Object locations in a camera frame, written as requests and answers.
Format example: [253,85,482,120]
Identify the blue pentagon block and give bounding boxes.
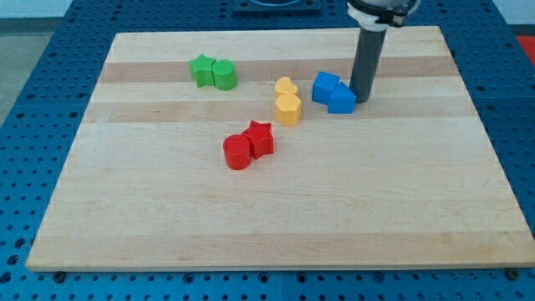
[328,82,356,114]

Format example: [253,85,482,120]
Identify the green star block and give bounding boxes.
[188,54,217,88]

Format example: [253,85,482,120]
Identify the yellow pentagon block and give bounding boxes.
[275,94,302,126]

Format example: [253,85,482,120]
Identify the green cylinder block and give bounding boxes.
[212,59,237,90]

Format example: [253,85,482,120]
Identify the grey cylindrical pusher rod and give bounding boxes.
[349,28,386,104]

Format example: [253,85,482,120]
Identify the blue cube block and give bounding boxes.
[312,71,340,105]

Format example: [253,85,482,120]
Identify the red star block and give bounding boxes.
[242,120,274,160]

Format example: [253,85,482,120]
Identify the yellow heart block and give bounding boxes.
[274,76,298,98]

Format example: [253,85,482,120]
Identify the red cylinder block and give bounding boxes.
[222,135,252,170]

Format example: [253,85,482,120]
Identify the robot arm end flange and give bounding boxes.
[346,0,421,32]

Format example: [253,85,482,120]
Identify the light wooden board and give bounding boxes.
[26,26,534,272]

